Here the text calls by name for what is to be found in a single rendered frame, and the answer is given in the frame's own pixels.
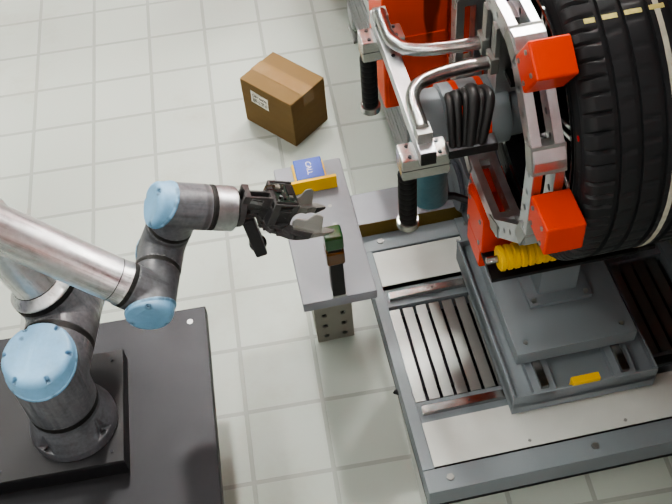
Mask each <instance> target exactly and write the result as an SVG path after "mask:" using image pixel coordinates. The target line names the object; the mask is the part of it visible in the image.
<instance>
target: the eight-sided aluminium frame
mask: <svg viewBox="0 0 672 504"><path fill-rule="evenodd" d="M484 1H485V0H452V5H451V38H450V40H454V39H462V38H464V18H465V7H467V6H470V20H469V37H474V36H477V30H479V29H482V22H483V6H484ZM486 2H487V3H488V5H489V7H490V11H491V13H492V15H493V17H494V19H495V21H496V22H497V24H498V26H499V28H500V31H501V33H502V35H503V37H504V39H505V42H506V45H507V49H508V52H509V56H510V59H511V63H512V69H513V75H514V81H515V87H516V93H517V100H518V106H519V112H520V118H521V124H522V130H523V136H524V142H525V158H526V168H525V176H524V184H523V193H522V201H521V209H520V210H519V208H518V206H517V204H516V201H515V199H514V197H513V194H512V192H511V190H510V187H509V185H508V183H507V180H506V178H505V175H504V173H503V171H502V168H501V166H500V164H499V161H498V158H497V155H496V151H491V152H486V153H480V154H475V155H470V156H465V157H464V158H465V162H466V166H467V170H468V173H469V174H470V173H471V176H472V179H473V182H474V184H475V187H476V189H477V192H478V194H479V197H480V200H481V202H482V205H483V207H484V210H485V212H486V215H487V217H488V220H489V222H490V228H491V230H492V231H493V233H494V235H495V237H497V239H500V238H502V239H505V240H508V241H511V242H515V243H518V244H519V246H520V245H530V244H535V243H538V242H537V239H536V237H535V235H534V232H533V230H532V228H531V225H530V224H529V221H528V217H529V209H530V202H531V197H532V196H533V195H537V194H540V192H541V185H542V178H543V175H546V177H545V184H544V191H543V193H548V192H553V191H558V190H562V187H563V181H564V175H565V171H567V142H566V141H565V140H564V135H563V129H562V123H561V116H560V110H559V104H558V98H557V92H556V88H552V89H546V90H541V91H539V92H540V98H541V104H542V110H543V116H544V123H545V129H546V135H547V138H544V139H540V133H539V126H538V120H537V114H536V108H535V102H534V96H533V92H531V93H524V92H523V88H522V84H521V79H520V75H519V70H518V65H517V61H516V55H517V54H518V53H519V52H520V50H521V49H522V48H523V47H524V46H525V45H526V43H527V42H528V41H531V40H536V39H541V38H547V37H548V34H547V31H546V28H545V24H544V21H543V20H540V18H539V16H538V14H537V12H536V10H535V8H534V6H533V5H532V3H531V1H530V0H512V2H513V4H514V6H515V8H516V10H517V12H518V14H519V16H520V23H521V24H518V23H517V21H516V19H515V17H514V15H513V13H512V12H511V10H510V8H509V6H508V4H507V2H506V0H486ZM480 56H481V53H480V51H479V50H475V51H468V53H465V54H463V52H462V53H454V54H450V56H449V57H448V58H449V64H450V63H454V62H458V61H462V60H467V59H471V58H476V57H480ZM477 75H482V71H477V72H473V73H468V74H464V75H460V76H456V77H452V78H450V80H456V79H461V78H467V77H471V76H477ZM487 168H489V171H490V174H491V177H492V180H493V183H494V186H495V189H496V191H497V193H498V196H499V198H500V201H501V203H502V206H503V208H504V210H505V211H503V212H500V211H499V209H498V206H497V204H496V201H495V199H494V197H493V194H492V192H491V189H490V187H489V184H488V182H487V179H486V177H485V175H484V172H483V170H482V169H487Z"/></svg>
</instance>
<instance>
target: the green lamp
mask: <svg viewBox="0 0 672 504"><path fill-rule="evenodd" d="M327 228H332V229H334V232H333V233H331V234H328V235H325V236H322V237H323V242H324V246H325V250H326V251H333V250H338V249H343V248H344V241H343V235H342V231H341V227H340V225H339V224H337V225H332V226H327Z"/></svg>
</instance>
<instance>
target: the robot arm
mask: <svg viewBox="0 0 672 504"><path fill-rule="evenodd" d="M281 183H284V184H281ZM291 183H292V182H289V181H275V180H267V182H266V185H265V187H264V189H263V191H257V190H249V186H248V184H241V186H240V189H239V191H238V190H237V189H236V187H235V186H230V185H215V184H201V183H186V182H175V181H172V180H168V181H156V182H154V183H153V184H151V186H150V187H149V188H148V190H147V193H146V198H145V200H144V220H145V223H146V224H145V227H144V230H143V232H142V235H141V237H140V239H139V240H138V242H137V245H136V249H135V259H136V263H135V262H133V261H128V260H126V259H124V258H122V257H119V256H117V255H115V254H113V253H111V252H108V251H106V250H104V249H102V248H100V247H97V246H95V245H93V244H91V243H89V242H86V241H84V240H82V239H80V238H78V237H75V236H73V235H71V234H69V233H67V232H64V231H62V230H60V229H58V228H56V227H53V226H51V225H49V224H47V223H45V222H42V221H40V220H38V219H36V218H33V217H31V216H29V215H27V214H25V213H22V212H20V211H18V210H16V209H14V208H11V207H9V206H7V204H6V203H5V202H4V201H3V200H2V199H1V198H0V280H1V281H2V283H3V284H4V285H5V286H6V287H7V288H8V289H9V290H10V291H11V298H10V299H11V304H12V306H13V307H14V309H15V310H16V311H17V312H18V313H19V314H20V315H21V316H23V317H24V318H25V321H26V323H25V327H24V330H20V331H19V332H18V333H16V334H15V335H14V336H13V337H12V338H11V339H10V341H9V342H8V343H7V345H6V347H5V349H4V351H3V354H2V359H1V368H2V372H3V375H4V377H5V381H6V383H7V385H8V387H9V389H10V390H11V391H12V392H13V393H14V395H15V397H16V398H17V400H18V401H19V403H20V404H21V406H22V408H23V409H24V411H25V412H26V414H27V415H28V417H29V419H30V435H31V439H32V441H33V443H34V445H35V446H36V448H37V449H38V451H39V452H40V453H41V454H42V455H43V456H45V457H46V458H48V459H50V460H53V461H57V462H74V461H79V460H82V459H85V458H87V457H89V456H91V455H93V454H95V453H96V452H97V451H99V450H100V449H101V448H102V447H104V446H105V445H106V443H107V442H108V441H109V440H110V438H111V437H112V435H113V434H114V432H115V429H116V426H117V423H118V409H117V406H116V403H115V402H114V400H113V398H112V396H111V395H110V393H109V392H108V391H107V390H106V389H104V388H103V387H101V386H100V385H97V384H96V383H94V381H93V379H92V377H91V375H90V364H91V360H92V355H93V351H94V346H95V342H96V337H97V333H98V328H99V323H100V319H101V314H102V310H103V306H104V303H105V301H107V302H110V303H111V304H112V305H114V306H116V307H118V308H120V309H123V310H125V311H124V316H125V319H126V321H127V322H128V323H130V324H131V325H132V326H134V327H137V328H140V329H147V330H152V329H158V328H162V327H164V326H166V325H167V324H169V323H170V322H171V320H172V318H173V315H174V311H175V309H176V306H177V303H176V300H177V293H178V287H179V280H180V275H181V270H182V264H183V258H184V252H185V248H186V246H187V244H188V241H189V239H190V237H191V234H192V232H193V230H210V231H229V232H231V231H233V230H234V229H235V228H236V227H241V226H242V225H243V227H244V230H245V232H246V234H247V236H248V239H249V246H250V248H251V249H252V250H253V251H254V253H255V255H256V257H261V256H264V255H267V249H266V245H267V240H266V238H265V237H264V236H263V235H262V234H261V232H260V229H259V228H262V229H263V231H267V232H268V233H270V234H271V233H272V234H276V236H281V237H284V238H286V239H290V240H305V239H310V238H317V237H321V236H325V235H328V234H331V233H333V232H334V229H332V228H327V227H322V226H323V216H322V215H320V214H314V215H313V216H311V217H310V218H308V219H301V218H297V219H294V220H293V222H292V224H293V225H290V222H291V220H292V218H293V216H295V215H297V214H299V213H304V214H307V213H318V212H320V211H322V210H324V209H325V208H326V207H325V206H324V205H321V204H319V203H315V202H313V192H314V191H313V189H306V190H305V191H304V192H303V193H302V194H301V195H300V196H299V197H296V194H295V191H294V189H293V186H292V184H291ZM255 218H256V219H255ZM256 220H257V222H256ZM257 223H258V224H257ZM258 226H259V227H258ZM80 425H81V426H80Z"/></svg>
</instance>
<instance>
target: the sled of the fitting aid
mask: <svg viewBox="0 0 672 504"><path fill-rule="evenodd" d="M456 259H457V262H458V265H459V268H460V271H461V274H462V276H463V279H464V282H465V285H466V288H467V290H468V293H469V296H470V299H471V302H472V305H473V307H474V310H475V313H476V316H477V319H478V321H479V324H480V327H481V330H482V333H483V335H484V338H485V341H486V344H487V347H488V349H489V352H490V355H491V358H492V361H493V364H494V366H495V369H496V372H497V375H498V378H499V380H500V383H501V386H502V389H503V392H504V394H505V397H506V400H507V403H508V406H509V408H510V411H511V414H516V413H520V412H525V411H530V410H535V409H539V408H544V407H549V406H553V405H558V404H563V403H568V402H572V401H577V400H582V399H587V398H591V397H596V396H601V395H605V394H610V393H615V392H620V391H624V390H629V389H634V388H639V387H643V386H648V385H653V382H654V380H655V377H656V374H657V371H658V367H657V364H656V362H655V360H654V358H653V356H652V354H651V351H650V349H649V347H648V345H647V343H646V341H645V339H644V337H643V335H642V333H641V331H640V329H639V327H638V324H637V322H636V320H635V318H634V316H633V314H632V312H631V310H630V308H629V306H628V304H627V302H626V300H625V297H624V295H623V293H622V291H621V289H620V287H619V285H618V283H617V281H616V279H615V277H614V275H613V273H612V270H611V268H610V266H609V264H608V262H607V260H604V262H605V264H606V266H607V268H608V270H609V272H610V274H611V276H612V279H613V281H614V283H615V285H616V287H617V289H618V291H619V293H620V295H621V297H622V299H623V302H624V304H625V306H626V308H627V310H628V312H629V314H630V316H631V318H632V320H633V322H634V325H635V327H636V329H637V333H636V337H635V340H633V341H629V342H624V343H619V344H614V345H610V346H605V347H600V348H595V349H590V350H585V351H581V352H576V353H571V354H566V355H561V356H557V357H552V358H547V359H542V360H537V361H533V362H528V363H523V364H518V365H517V364H516V363H515V360H514V358H513V355H512V352H511V349H510V347H509V344H508V341H507V339H506V336H505V333H504V331H503V328H502V325H501V323H500V320H499V317H498V315H497V312H496V309H495V307H494V304H493V301H492V299H491V296H490V293H489V291H488V288H487V285H486V282H485V280H484V277H483V274H482V272H481V269H480V266H478V264H477V261H476V258H475V255H474V253H473V250H472V247H471V245H470V242H469V239H465V240H460V241H457V250H456Z"/></svg>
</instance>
